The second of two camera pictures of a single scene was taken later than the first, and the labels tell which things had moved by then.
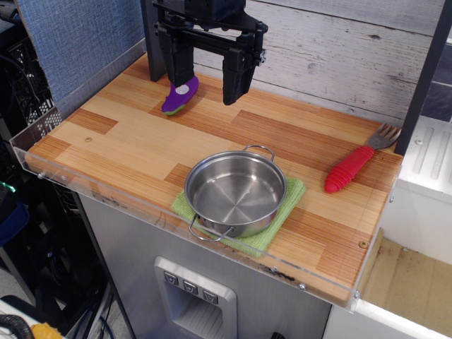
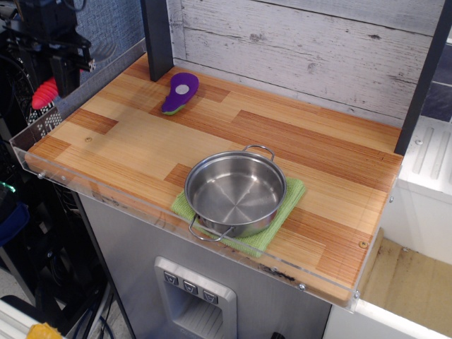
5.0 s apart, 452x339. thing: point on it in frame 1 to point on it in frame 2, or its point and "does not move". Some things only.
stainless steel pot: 236,193 does not move
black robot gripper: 225,23 to 49,27
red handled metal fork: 381,138 to 47,92
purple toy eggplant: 179,97 does not move
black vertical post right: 426,78 does not move
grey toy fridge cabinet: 171,287 does not move
